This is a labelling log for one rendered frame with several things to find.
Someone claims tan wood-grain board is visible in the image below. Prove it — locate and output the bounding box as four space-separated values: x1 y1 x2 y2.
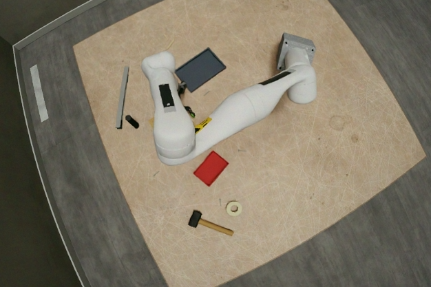
148 117 197 129

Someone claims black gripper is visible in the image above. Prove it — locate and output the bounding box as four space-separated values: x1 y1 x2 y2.
177 81 187 98

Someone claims red shallow tray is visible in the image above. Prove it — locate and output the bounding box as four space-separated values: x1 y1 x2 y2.
193 150 229 187

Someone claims black-headed mallet with wooden handle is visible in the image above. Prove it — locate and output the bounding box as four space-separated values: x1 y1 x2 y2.
188 211 234 236

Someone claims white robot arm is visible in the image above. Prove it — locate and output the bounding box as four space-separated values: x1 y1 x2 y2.
141 47 317 166

